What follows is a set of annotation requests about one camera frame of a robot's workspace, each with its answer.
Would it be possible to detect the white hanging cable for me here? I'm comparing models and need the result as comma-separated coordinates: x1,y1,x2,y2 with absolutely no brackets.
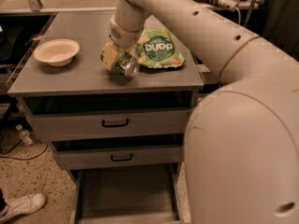
235,7,243,26

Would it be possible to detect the black floor cable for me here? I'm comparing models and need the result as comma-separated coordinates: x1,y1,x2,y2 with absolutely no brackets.
0,131,50,161

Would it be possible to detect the grey open bottom drawer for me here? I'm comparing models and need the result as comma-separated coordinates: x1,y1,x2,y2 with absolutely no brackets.
70,164,182,224

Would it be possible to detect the white power adapter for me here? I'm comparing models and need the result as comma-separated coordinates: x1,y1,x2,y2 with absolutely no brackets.
218,0,237,12

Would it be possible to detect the green soda can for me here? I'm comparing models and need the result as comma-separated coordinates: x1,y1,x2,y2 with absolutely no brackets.
109,49,138,77

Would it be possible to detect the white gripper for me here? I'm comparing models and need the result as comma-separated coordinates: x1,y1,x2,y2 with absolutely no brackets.
101,17,142,70

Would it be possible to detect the grey top drawer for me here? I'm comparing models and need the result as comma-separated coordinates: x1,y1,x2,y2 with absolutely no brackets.
25,91,194,141

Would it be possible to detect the grey drawer cabinet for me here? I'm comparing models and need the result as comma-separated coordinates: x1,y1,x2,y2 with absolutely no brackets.
7,8,211,224

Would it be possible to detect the grey middle drawer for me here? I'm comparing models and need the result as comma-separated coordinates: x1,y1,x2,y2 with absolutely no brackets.
51,133,183,170

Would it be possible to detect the white paper bowl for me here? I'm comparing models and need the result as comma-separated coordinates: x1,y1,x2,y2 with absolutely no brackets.
34,39,80,67

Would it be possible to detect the white sneaker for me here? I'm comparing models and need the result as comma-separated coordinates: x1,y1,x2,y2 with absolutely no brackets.
0,193,47,224

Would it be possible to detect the small plastic bottle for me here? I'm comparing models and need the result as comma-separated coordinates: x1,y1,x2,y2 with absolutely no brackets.
16,124,34,146

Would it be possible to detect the green dang chips bag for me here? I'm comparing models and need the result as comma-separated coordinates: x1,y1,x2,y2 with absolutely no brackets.
136,28,185,69

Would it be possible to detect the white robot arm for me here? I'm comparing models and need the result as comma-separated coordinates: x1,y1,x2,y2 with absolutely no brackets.
108,0,299,224

